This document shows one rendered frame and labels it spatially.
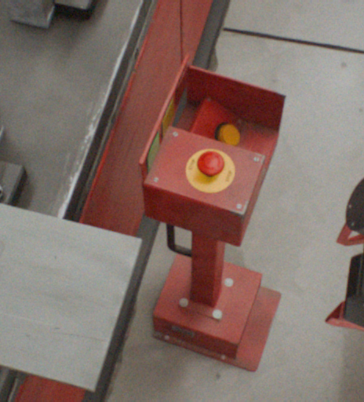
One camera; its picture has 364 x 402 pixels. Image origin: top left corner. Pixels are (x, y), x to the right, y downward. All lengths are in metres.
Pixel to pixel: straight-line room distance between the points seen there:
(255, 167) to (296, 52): 1.11
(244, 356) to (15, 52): 0.97
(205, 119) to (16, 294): 0.51
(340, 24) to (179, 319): 0.99
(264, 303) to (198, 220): 0.73
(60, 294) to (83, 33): 0.47
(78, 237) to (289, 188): 1.21
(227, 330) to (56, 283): 0.94
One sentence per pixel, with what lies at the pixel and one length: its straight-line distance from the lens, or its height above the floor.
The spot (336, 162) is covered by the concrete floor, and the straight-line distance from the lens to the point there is 2.20.
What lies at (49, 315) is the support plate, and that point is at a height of 1.00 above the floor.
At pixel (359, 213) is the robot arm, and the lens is 0.80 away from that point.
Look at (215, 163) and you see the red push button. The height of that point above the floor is 0.81.
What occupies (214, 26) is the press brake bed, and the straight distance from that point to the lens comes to 2.34.
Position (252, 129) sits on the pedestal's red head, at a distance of 1.40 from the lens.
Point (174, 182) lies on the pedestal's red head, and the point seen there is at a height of 0.78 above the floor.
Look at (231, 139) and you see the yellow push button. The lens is 1.36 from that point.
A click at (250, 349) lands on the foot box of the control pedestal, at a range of 1.98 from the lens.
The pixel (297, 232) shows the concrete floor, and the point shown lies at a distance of 2.10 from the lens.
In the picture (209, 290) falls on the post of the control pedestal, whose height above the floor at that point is 0.22.
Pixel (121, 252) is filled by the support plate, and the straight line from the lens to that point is 0.98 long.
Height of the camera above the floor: 1.90
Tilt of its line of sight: 64 degrees down
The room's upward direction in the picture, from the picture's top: 1 degrees counter-clockwise
